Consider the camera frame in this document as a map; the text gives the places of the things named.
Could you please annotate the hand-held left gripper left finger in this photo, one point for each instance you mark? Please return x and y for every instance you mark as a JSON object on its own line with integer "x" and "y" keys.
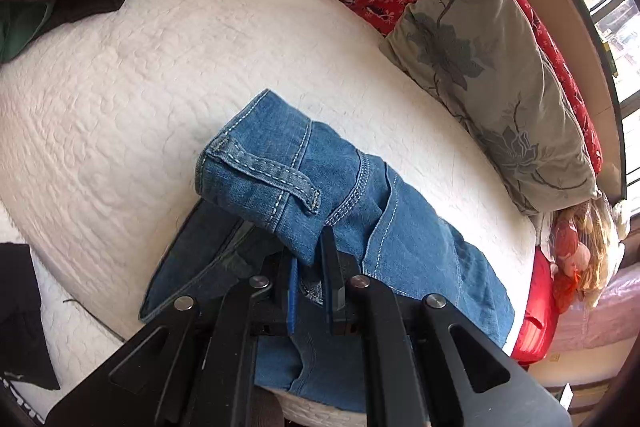
{"x": 289, "y": 302}

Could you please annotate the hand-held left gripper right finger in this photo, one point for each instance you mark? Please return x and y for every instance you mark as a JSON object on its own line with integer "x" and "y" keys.
{"x": 330, "y": 292}

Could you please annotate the pink cloth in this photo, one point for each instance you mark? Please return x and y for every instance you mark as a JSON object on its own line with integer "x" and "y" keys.
{"x": 610, "y": 312}

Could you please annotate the white quilted mattress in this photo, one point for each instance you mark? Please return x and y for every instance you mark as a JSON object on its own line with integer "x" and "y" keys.
{"x": 150, "y": 82}

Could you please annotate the blue denim pants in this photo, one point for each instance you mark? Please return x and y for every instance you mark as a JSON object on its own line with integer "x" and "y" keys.
{"x": 400, "y": 247}

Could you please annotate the grey floral pillow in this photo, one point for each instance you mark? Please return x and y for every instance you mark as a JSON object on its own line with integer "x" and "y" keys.
{"x": 490, "y": 72}

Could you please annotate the stuffed doll in plastic bag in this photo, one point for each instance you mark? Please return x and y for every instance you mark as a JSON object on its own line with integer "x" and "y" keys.
{"x": 580, "y": 252}

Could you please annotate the black cloth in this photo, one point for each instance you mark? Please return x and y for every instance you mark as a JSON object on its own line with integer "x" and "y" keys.
{"x": 20, "y": 317}

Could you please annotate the green cloth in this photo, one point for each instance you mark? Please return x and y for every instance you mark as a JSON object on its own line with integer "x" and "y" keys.
{"x": 22, "y": 29}

